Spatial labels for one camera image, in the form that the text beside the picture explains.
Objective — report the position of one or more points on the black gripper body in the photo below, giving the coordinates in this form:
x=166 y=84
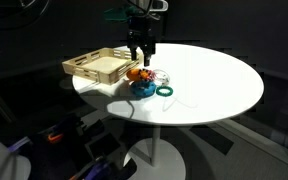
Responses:
x=140 y=35

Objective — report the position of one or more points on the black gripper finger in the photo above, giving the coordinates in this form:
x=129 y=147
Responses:
x=147 y=57
x=133 y=53

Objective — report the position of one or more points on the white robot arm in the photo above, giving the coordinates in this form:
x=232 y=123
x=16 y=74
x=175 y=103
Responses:
x=148 y=8

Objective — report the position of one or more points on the wooden tray with slatted sides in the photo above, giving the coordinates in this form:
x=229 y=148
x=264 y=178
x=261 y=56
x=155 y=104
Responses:
x=105 y=65

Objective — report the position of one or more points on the purple and black clamp tools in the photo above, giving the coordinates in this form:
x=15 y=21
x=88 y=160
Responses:
x=73 y=150

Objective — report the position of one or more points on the grey chair corner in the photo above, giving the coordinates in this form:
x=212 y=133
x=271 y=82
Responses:
x=13 y=166

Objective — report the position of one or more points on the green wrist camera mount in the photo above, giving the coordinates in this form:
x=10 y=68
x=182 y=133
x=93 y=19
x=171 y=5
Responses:
x=122 y=14

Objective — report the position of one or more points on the white table pedestal base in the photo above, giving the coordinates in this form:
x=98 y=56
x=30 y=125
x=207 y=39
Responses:
x=156 y=159

